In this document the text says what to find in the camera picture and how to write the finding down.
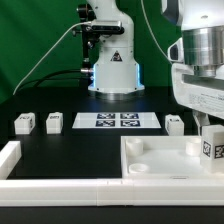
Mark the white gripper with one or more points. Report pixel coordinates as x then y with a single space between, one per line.
202 95

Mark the white left wall block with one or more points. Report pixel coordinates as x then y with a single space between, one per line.
9 156

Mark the white sheet with tags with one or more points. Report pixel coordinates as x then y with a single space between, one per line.
116 120

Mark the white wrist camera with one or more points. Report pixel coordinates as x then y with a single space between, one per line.
175 51

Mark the white square tabletop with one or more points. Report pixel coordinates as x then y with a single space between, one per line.
166 157

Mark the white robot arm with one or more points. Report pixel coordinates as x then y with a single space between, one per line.
197 57

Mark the white front wall rail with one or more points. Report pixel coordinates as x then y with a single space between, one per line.
103 192

